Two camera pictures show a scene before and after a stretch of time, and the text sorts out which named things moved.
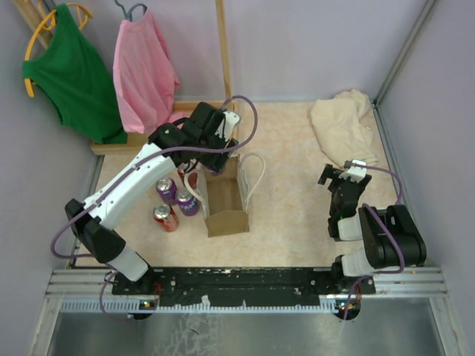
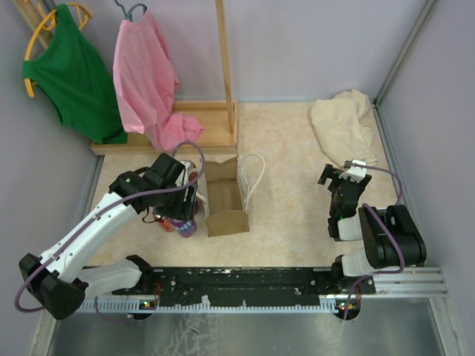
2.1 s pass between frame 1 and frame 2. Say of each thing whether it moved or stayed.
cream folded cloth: stayed
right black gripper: stayed
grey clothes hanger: stayed
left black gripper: moved
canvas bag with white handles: stayed
